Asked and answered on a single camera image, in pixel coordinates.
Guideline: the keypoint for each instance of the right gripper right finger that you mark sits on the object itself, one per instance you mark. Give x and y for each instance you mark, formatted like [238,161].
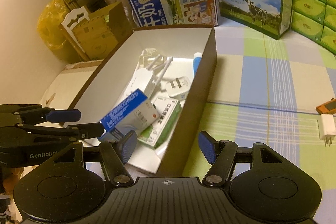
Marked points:
[256,183]

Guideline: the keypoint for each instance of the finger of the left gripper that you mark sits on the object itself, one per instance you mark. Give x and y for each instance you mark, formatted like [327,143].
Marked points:
[36,114]
[29,136]

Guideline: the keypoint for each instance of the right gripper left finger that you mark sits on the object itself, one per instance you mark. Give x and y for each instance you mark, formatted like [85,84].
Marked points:
[75,182]

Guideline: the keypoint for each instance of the blue medicine box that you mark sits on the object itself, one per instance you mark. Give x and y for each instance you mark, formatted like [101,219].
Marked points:
[134,113]

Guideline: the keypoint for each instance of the green white medicine box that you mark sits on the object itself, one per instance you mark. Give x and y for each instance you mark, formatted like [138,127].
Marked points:
[168,110]

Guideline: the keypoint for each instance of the white wifi router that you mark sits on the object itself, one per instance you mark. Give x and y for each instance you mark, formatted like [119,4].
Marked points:
[148,78]

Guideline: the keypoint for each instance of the brown cardboard storage box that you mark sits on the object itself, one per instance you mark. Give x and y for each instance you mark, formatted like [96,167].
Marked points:
[104,90]

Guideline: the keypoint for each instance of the white square plug adapter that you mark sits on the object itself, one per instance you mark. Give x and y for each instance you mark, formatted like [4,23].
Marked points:
[178,88]

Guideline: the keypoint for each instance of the person's left hand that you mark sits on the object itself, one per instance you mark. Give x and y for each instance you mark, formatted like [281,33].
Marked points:
[9,179]

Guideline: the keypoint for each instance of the yellow plastic bag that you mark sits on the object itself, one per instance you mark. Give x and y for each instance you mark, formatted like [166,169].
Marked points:
[48,29]

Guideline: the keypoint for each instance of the white two-pin charger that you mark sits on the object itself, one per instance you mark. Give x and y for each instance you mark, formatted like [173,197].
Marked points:
[326,126]

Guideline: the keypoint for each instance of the checked tablecloth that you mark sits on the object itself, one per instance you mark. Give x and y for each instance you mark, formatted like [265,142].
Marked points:
[267,90]

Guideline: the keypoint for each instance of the orange black utility knife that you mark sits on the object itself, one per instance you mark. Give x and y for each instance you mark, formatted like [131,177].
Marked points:
[328,107]

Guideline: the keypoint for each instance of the white cardboard hanger tag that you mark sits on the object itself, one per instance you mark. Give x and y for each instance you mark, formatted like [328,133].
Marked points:
[71,20]

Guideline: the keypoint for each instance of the open brown cardboard carton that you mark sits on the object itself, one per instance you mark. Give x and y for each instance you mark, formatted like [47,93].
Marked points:
[104,31]

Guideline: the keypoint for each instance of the green tissue pack bundle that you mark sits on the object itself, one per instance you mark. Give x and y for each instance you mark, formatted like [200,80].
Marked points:
[315,19]

